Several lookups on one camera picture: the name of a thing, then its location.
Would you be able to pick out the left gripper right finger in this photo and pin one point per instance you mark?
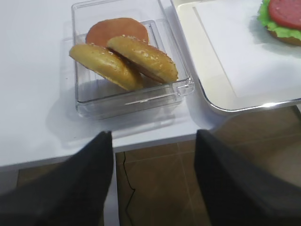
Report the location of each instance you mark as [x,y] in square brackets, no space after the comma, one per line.
[237,193]

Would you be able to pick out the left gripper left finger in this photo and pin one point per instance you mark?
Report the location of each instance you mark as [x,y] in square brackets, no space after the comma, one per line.
[73,194]

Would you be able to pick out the red tomato slice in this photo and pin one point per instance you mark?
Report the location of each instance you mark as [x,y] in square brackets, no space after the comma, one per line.
[286,13]

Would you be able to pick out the green lettuce leaf on bun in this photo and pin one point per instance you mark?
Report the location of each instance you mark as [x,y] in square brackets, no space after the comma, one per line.
[263,15]

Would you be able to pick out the clear bun container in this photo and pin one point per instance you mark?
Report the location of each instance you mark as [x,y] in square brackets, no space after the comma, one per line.
[99,98]

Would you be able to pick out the silver metal tray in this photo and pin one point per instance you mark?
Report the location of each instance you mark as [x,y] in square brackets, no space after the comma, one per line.
[214,82]

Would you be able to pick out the white paper sheet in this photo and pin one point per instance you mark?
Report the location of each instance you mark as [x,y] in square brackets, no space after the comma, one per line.
[254,62]

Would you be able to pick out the sesame bun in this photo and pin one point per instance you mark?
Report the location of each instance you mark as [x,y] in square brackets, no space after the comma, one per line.
[108,65]
[152,62]

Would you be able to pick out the bottom bun on tray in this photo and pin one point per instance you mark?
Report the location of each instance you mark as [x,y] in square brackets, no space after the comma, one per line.
[284,40]

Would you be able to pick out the brown bun bottom half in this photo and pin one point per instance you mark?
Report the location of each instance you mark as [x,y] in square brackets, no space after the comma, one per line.
[101,32]

